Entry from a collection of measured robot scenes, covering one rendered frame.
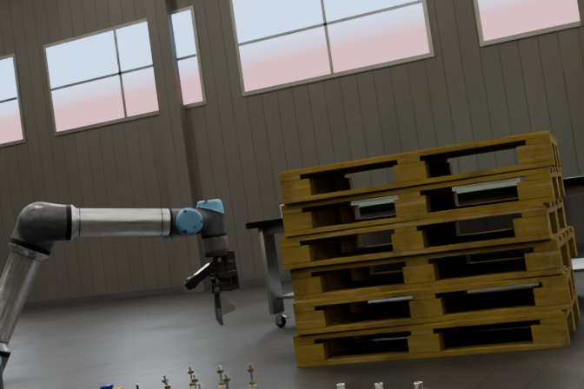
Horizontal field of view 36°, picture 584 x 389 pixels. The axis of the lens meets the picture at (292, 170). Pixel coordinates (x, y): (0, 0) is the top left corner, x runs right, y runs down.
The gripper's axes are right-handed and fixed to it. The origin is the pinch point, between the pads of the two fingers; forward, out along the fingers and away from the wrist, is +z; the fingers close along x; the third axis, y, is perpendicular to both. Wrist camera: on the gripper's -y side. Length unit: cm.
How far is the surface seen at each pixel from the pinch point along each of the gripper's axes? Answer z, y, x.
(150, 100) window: -192, 13, 862
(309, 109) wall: -143, 186, 740
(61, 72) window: -253, -95, 940
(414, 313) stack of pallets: 27, 104, 153
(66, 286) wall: 26, -125, 965
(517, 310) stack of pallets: 30, 146, 131
